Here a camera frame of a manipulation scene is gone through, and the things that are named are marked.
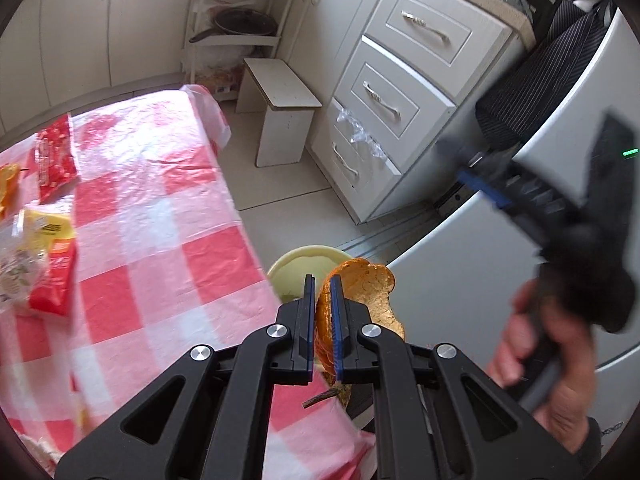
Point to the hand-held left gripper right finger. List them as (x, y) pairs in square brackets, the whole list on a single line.
[(337, 340)]

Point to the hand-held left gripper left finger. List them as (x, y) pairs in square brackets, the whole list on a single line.
[(309, 330)]

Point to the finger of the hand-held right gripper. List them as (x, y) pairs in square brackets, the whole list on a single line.
[(487, 185)]

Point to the orange peel piece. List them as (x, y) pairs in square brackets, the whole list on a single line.
[(370, 290), (6, 190)]

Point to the cream plastic bin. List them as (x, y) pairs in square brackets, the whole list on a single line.
[(295, 270)]

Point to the person's right forearm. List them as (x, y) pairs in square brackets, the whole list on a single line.
[(595, 445)]

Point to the person's right hand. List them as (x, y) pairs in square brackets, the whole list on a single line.
[(570, 385)]

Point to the brown twig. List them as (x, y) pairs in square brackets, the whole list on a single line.
[(320, 398)]

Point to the white drawer cabinet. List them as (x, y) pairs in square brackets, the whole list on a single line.
[(480, 110)]

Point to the grey refrigerator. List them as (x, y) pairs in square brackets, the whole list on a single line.
[(475, 270)]

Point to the dark striped cloth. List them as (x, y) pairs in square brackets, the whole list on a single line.
[(540, 70)]

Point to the clear plastic wrap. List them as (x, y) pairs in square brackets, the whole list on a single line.
[(360, 132)]

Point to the black appliance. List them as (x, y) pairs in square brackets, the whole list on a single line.
[(537, 7)]

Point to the red white checked tablecloth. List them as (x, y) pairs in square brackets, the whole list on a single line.
[(150, 210)]

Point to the white double door cabinet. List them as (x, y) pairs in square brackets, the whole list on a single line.
[(340, 20)]

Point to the white wooden stool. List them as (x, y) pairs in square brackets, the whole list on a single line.
[(280, 85)]

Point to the yellow red snack packet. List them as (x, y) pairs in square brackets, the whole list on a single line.
[(55, 270)]

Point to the white plastic bag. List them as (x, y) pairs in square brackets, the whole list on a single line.
[(220, 70)]

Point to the black frying pan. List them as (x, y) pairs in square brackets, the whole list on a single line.
[(245, 22)]

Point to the clear printed plastic bag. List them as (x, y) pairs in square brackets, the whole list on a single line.
[(17, 270)]

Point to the white shelf rack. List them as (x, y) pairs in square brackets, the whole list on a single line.
[(200, 10)]

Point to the white kitchen base cabinets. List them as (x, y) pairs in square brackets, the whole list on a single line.
[(100, 25)]

